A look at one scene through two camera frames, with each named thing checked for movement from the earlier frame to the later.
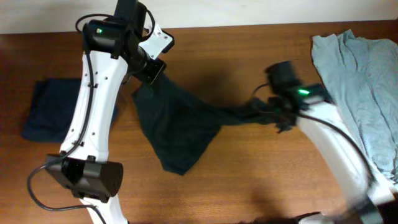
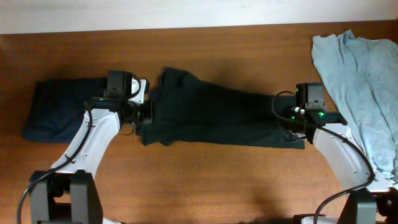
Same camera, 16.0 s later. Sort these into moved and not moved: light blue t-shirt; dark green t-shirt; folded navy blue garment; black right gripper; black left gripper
Moved: dark green t-shirt; black right gripper; black left gripper
Not moved: folded navy blue garment; light blue t-shirt
